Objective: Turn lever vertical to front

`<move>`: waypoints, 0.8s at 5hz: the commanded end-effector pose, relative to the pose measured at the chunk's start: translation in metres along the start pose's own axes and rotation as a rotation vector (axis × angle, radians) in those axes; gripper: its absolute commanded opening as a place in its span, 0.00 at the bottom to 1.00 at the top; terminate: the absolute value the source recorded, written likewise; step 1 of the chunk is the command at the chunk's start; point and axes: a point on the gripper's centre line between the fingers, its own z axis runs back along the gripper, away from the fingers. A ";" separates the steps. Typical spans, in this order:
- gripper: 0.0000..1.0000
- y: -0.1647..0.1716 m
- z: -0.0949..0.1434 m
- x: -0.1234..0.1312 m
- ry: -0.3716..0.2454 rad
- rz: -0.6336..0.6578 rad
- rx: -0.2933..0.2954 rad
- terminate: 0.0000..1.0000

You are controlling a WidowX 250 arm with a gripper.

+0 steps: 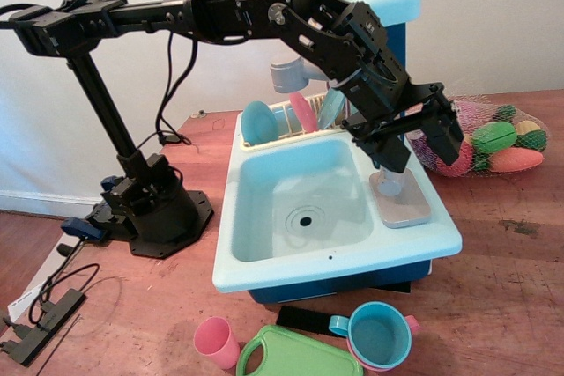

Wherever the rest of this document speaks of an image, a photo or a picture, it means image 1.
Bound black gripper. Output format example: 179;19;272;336
333;43;464;173

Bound grey toy faucet lever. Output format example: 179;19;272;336
369;167;431;229

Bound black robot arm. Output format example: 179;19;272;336
1;0;464;258

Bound mesh bag of toy vegetables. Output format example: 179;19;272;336
407;96;548;178

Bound translucent blue toy plate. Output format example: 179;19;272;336
317;88;345;129

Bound pink toy plate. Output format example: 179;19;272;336
289;92;318;133

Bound cream dish rack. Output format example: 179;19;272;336
237;92;348;151

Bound light blue toy sink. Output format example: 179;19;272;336
212;0;464;306

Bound teal toy plate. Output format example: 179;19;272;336
241;101;278;145

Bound pink toy mug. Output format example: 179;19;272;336
347;315;420;372

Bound teal toy mug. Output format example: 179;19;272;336
328;301;419;372

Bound black velcro strip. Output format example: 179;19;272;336
276;306;338;337

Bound green toy cutting board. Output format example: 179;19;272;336
236;325;364;376

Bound pink plastic cup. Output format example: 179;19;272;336
193;316;241;370

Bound blue clamp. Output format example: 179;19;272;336
61;217;108;243

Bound white paper sheet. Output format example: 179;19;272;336
7;234;78;321

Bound black usb hub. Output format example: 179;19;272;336
1;289;86;367

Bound black power cable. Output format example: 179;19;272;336
131;32;199;151

